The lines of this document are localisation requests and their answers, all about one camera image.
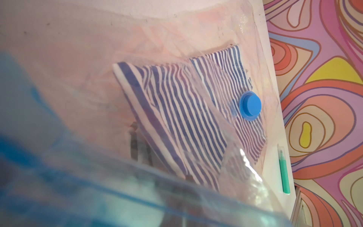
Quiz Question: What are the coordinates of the blue white striped tank top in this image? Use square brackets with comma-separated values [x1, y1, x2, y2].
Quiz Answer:
[113, 45, 267, 190]

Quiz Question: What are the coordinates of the clear vacuum bag blue zip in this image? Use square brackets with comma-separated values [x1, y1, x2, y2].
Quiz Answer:
[1, 1, 291, 227]

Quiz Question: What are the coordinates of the green marker pen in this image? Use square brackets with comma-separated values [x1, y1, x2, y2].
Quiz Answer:
[278, 144, 291, 194]

